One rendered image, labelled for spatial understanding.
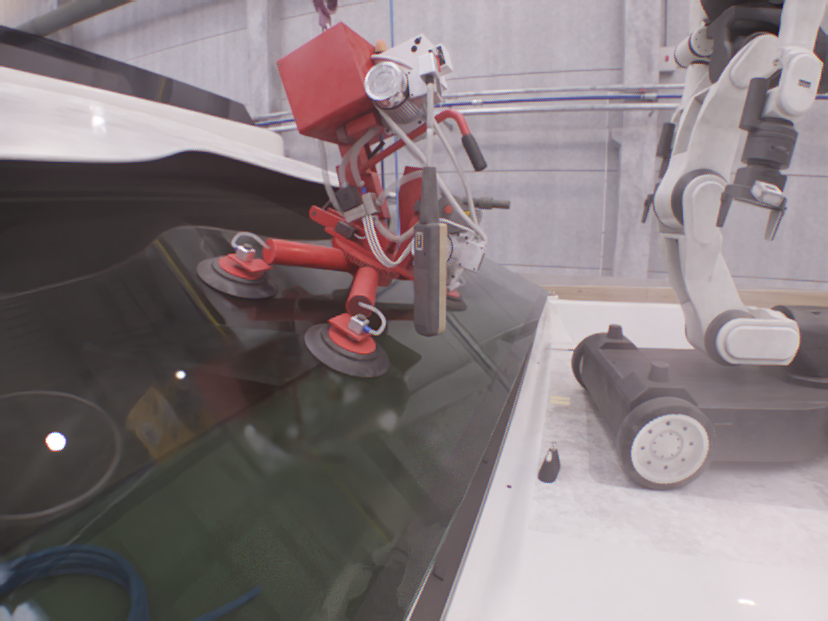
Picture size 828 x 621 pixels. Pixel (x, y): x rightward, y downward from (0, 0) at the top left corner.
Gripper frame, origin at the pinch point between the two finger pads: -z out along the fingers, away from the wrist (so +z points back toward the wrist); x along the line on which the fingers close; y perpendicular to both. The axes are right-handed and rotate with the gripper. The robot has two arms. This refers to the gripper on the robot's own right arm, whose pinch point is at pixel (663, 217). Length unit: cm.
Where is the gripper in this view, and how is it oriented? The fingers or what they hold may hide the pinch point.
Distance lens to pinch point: 144.7
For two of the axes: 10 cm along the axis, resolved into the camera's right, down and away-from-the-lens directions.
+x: -9.7, -2.3, 1.0
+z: 2.0, -9.5, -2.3
